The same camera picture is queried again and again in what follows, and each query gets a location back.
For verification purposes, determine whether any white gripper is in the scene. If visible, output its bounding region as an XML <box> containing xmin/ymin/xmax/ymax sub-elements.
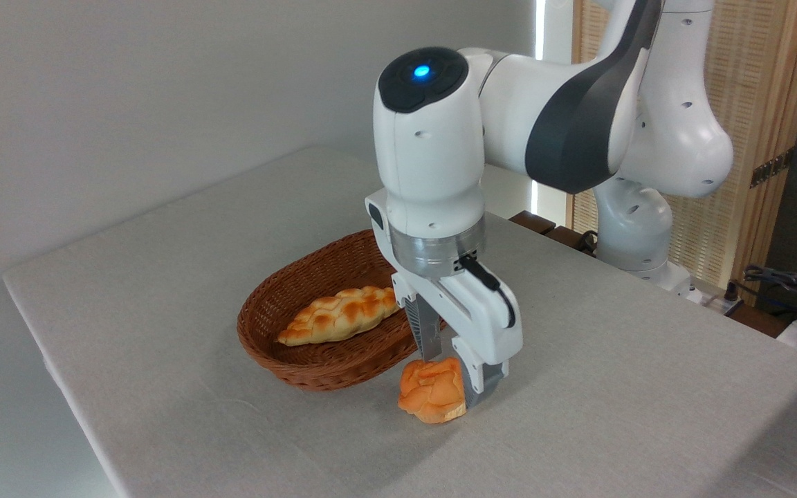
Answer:
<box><xmin>365</xmin><ymin>190</ymin><xmax>524</xmax><ymax>409</ymax></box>

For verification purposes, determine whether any round muffin bread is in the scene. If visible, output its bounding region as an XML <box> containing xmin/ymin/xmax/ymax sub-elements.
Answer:
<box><xmin>398</xmin><ymin>357</ymin><xmax>468</xmax><ymax>425</ymax></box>

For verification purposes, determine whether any long braided bread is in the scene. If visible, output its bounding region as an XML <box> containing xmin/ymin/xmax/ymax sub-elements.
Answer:
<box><xmin>277</xmin><ymin>286</ymin><xmax>401</xmax><ymax>347</ymax></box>

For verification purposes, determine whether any brown oval wicker basket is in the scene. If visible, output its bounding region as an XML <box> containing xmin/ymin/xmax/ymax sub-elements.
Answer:
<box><xmin>237</xmin><ymin>230</ymin><xmax>446</xmax><ymax>392</ymax></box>

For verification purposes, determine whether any white power strip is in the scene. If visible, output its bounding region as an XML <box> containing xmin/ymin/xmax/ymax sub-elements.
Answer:
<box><xmin>675</xmin><ymin>277</ymin><xmax>745</xmax><ymax>316</ymax></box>

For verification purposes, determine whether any dark metal screen hinge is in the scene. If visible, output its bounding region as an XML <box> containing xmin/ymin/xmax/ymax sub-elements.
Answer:
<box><xmin>750</xmin><ymin>147</ymin><xmax>796</xmax><ymax>189</ymax></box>

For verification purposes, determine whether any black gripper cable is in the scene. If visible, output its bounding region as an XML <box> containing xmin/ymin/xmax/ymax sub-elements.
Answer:
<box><xmin>459</xmin><ymin>255</ymin><xmax>517</xmax><ymax>329</ymax></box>

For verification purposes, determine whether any dark blue cable bundle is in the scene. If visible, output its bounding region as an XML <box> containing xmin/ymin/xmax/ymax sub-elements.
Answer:
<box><xmin>743</xmin><ymin>265</ymin><xmax>797</xmax><ymax>327</ymax></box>

